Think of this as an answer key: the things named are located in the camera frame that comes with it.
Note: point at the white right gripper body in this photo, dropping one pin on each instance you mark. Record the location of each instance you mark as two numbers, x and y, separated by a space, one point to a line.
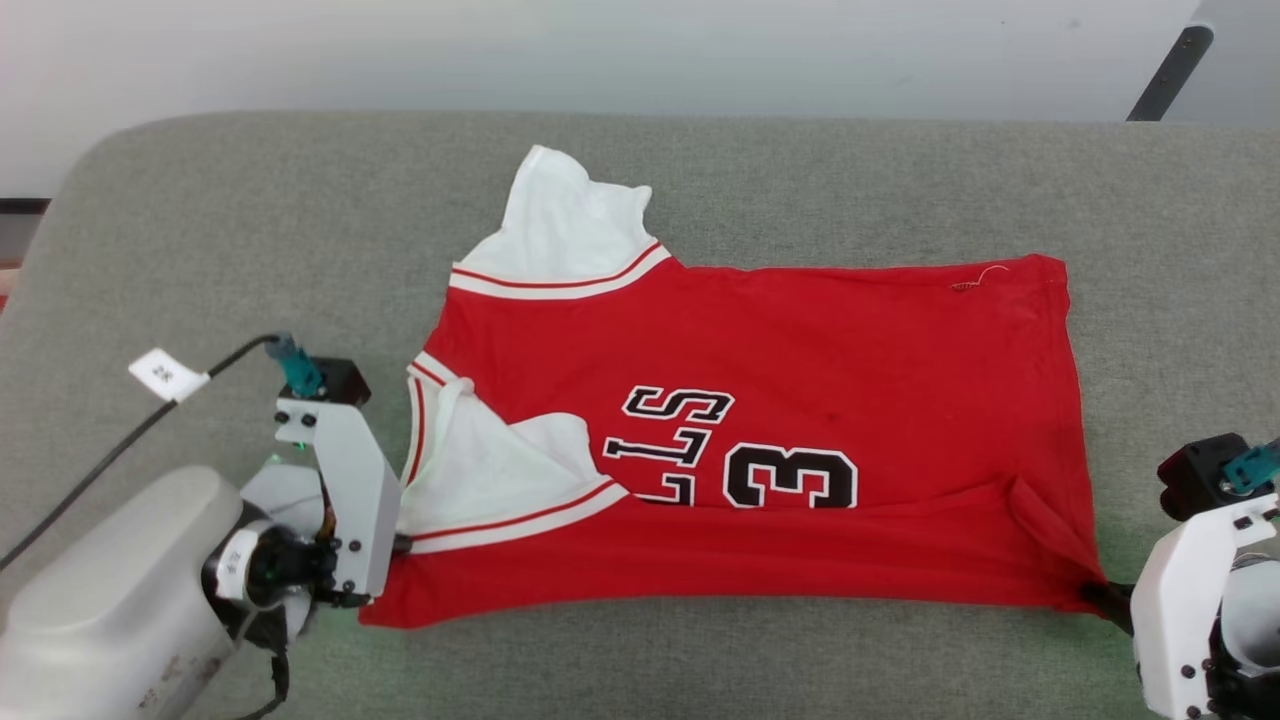
1185 610

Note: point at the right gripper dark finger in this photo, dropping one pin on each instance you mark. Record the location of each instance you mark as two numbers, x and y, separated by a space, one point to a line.
1112 603

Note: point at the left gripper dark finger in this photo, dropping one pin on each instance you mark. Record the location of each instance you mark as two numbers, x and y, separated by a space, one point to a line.
402 545

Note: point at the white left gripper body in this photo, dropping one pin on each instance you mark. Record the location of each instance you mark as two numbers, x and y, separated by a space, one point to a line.
355 500

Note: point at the red and white Bulls jersey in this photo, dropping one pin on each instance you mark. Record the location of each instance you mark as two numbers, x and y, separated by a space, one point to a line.
850 350

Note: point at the white basket with wooden rim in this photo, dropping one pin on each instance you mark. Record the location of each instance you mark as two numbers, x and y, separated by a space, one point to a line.
6 266

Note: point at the black slanted pole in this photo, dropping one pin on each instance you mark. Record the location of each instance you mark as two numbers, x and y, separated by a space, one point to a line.
1170 75

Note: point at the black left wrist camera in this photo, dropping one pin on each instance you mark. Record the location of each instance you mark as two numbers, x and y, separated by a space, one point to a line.
335 380

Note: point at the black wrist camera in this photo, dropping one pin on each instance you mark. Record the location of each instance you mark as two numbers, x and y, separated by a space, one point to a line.
335 380
1195 475

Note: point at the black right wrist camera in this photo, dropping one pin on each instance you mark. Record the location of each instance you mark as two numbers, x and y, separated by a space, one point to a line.
1195 475

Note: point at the black rectangular frame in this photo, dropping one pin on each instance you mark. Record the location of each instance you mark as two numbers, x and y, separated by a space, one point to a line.
22 206

